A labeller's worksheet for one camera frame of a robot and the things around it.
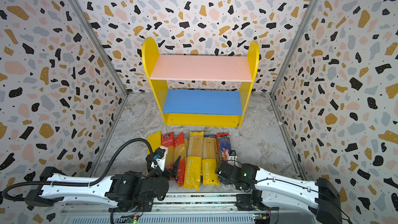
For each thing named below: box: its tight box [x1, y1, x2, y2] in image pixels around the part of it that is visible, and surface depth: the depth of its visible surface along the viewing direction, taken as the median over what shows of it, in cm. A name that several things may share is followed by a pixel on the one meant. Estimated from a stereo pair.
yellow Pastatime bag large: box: [182, 131, 205, 191], surface depth 80 cm
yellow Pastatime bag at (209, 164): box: [201, 137, 221, 186], surface depth 83 cm
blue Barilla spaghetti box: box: [218, 135, 232, 163], surface depth 87 cm
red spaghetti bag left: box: [161, 131, 175, 171], surface depth 94 cm
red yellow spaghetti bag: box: [173, 131, 187, 188], surface depth 86 cm
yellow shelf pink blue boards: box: [141, 37, 260, 128], surface depth 97 cm
